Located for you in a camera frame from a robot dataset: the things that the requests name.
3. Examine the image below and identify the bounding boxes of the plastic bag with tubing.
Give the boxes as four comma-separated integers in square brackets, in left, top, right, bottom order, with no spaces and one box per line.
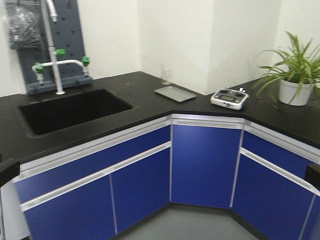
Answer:
[5,1,41,50]

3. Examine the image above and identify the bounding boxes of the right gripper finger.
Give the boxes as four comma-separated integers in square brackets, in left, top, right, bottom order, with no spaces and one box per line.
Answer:
[306,163,320,190]

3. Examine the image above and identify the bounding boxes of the white electronic meter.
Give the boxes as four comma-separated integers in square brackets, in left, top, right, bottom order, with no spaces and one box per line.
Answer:
[210,89,249,110]

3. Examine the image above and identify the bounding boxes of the white plant pot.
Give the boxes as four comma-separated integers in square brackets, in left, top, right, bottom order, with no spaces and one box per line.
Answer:
[278,80,314,106]

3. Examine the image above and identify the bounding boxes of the black lab sink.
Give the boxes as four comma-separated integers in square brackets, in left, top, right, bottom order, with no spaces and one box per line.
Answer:
[18,88,133,135]

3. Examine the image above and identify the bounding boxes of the silver metal tray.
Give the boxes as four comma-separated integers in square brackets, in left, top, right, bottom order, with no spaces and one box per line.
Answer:
[154,86,196,103]

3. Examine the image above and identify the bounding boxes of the white lab faucet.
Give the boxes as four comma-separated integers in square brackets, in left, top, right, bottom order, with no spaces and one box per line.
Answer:
[31,0,93,95]

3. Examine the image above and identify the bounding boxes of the grey pegboard drying rack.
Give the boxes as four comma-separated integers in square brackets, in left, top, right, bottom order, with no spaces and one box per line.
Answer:
[4,0,86,95]

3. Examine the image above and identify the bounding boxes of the green potted spider plant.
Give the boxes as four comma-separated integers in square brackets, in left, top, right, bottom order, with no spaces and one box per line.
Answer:
[252,31,320,101]

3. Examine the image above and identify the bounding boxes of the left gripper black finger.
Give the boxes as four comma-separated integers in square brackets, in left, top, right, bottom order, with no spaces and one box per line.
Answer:
[0,158,20,187]

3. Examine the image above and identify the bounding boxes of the glass beaker on counter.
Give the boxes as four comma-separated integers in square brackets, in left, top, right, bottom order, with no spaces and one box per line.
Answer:
[161,68,173,85]

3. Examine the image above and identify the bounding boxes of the blue cabinet doors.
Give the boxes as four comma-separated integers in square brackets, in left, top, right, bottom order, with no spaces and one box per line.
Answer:
[13,114,320,240]

